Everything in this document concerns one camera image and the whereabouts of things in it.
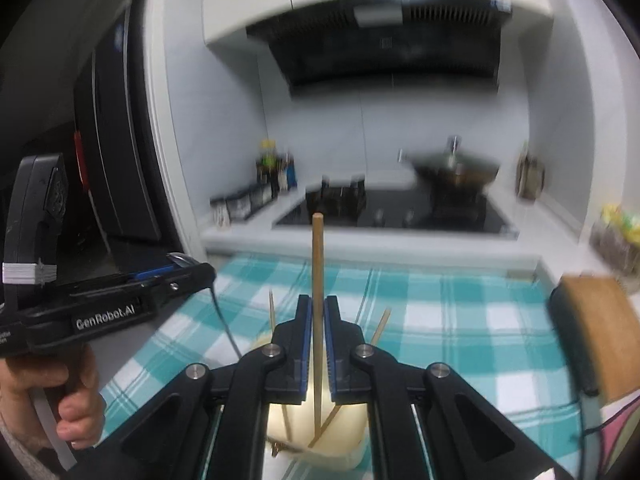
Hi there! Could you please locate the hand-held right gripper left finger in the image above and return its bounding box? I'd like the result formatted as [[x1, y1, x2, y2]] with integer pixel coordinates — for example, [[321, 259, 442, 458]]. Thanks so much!
[[65, 294, 315, 480]]

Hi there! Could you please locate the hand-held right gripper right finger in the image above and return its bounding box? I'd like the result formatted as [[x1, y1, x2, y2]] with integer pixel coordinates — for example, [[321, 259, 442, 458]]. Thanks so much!
[[325, 296, 576, 480]]

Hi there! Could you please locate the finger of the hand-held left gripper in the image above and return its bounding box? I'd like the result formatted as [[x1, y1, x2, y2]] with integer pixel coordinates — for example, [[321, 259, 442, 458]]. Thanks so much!
[[131, 266, 176, 281], [126, 262, 217, 311]]

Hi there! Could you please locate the wooden chopstick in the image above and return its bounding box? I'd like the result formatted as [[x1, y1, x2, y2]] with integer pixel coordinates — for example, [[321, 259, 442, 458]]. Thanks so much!
[[312, 213, 325, 444], [307, 308, 392, 449], [269, 289, 292, 442]]

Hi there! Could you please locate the cream utensil holder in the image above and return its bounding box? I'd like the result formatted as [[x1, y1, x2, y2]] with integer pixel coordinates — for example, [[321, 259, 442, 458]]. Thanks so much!
[[250, 332, 374, 472]]

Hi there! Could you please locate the person's left forearm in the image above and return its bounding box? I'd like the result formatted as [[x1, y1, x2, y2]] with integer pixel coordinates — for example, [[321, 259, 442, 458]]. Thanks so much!
[[0, 405, 68, 480]]

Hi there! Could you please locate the person's left hand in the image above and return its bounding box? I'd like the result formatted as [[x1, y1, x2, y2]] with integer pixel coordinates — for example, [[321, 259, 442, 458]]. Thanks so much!
[[0, 346, 101, 453]]

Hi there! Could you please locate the group of condiment bottles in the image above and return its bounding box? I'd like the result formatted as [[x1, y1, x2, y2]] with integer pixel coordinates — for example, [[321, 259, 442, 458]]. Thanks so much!
[[210, 184, 275, 224]]

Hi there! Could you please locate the teal checked tablecloth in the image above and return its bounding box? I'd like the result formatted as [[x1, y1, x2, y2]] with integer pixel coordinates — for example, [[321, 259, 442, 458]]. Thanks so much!
[[97, 254, 603, 480]]

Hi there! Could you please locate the dark grey refrigerator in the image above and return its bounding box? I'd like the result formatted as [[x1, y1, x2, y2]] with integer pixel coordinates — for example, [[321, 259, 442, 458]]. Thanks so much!
[[74, 0, 168, 243]]

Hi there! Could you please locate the yellow-capped sauce bottle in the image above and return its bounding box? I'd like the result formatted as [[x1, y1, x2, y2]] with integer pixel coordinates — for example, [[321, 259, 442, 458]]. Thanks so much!
[[257, 140, 277, 186]]

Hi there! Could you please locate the black glass gas cooktop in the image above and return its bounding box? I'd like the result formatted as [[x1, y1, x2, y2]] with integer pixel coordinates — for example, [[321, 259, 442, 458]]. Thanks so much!
[[272, 187, 519, 237]]

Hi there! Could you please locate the wok with glass lid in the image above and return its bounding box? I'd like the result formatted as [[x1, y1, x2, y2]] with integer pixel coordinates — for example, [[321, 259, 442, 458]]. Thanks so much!
[[398, 135, 502, 192]]

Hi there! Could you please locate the wooden cutting board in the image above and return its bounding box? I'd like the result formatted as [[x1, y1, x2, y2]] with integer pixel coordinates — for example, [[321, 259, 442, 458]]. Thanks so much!
[[560, 275, 635, 407]]

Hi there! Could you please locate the cartoon printed mat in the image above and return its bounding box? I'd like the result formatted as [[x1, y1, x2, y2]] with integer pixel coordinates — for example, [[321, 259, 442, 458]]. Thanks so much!
[[597, 392, 640, 480]]

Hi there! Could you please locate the plastic bag of food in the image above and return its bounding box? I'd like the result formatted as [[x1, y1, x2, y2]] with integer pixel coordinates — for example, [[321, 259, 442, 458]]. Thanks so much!
[[589, 204, 640, 282]]

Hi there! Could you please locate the black range hood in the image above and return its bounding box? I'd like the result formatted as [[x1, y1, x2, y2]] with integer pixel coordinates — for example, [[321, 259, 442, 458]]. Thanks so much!
[[246, 0, 514, 99]]

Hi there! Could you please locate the glass jar with black handle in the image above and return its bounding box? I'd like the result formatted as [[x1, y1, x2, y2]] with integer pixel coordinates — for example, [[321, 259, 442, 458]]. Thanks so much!
[[517, 142, 547, 202]]

